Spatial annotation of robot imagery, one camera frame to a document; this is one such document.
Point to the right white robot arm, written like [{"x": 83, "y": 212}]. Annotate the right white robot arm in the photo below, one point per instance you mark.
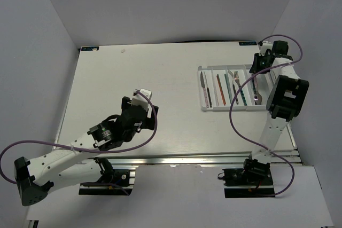
[{"x": 284, "y": 103}]

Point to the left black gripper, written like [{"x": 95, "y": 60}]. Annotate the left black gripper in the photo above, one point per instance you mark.
[{"x": 148, "y": 122}]

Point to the left blue corner label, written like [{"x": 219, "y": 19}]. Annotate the left blue corner label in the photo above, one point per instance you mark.
[{"x": 90, "y": 48}]

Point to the green handled spoon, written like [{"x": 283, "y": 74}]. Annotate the green handled spoon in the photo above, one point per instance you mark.
[{"x": 257, "y": 95}]

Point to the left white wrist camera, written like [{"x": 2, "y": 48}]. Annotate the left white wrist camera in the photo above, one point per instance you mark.
[{"x": 141, "y": 97}]

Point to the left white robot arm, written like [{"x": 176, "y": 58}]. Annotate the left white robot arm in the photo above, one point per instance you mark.
[{"x": 80, "y": 162}]

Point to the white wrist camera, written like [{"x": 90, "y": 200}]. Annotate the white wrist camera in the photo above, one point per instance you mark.
[
  {"x": 264, "y": 46},
  {"x": 141, "y": 97}
]

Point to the green chopstick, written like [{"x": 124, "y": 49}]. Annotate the green chopstick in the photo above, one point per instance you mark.
[{"x": 228, "y": 87}]

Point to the floral handled knife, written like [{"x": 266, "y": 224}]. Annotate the floral handled knife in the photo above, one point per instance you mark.
[{"x": 209, "y": 97}]

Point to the white divided utensil tray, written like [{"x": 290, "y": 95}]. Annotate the white divided utensil tray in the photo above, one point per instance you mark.
[{"x": 217, "y": 88}]

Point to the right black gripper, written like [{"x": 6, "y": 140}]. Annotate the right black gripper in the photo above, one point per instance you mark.
[{"x": 256, "y": 59}]

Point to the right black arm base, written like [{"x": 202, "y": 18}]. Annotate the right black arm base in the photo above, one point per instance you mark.
[{"x": 248, "y": 182}]

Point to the pink handled knife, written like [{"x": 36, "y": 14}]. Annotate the pink handled knife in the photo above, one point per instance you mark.
[{"x": 204, "y": 89}]

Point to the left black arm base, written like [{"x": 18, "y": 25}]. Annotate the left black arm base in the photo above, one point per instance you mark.
[{"x": 112, "y": 181}]

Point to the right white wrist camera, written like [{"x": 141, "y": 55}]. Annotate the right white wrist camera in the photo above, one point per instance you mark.
[{"x": 264, "y": 46}]

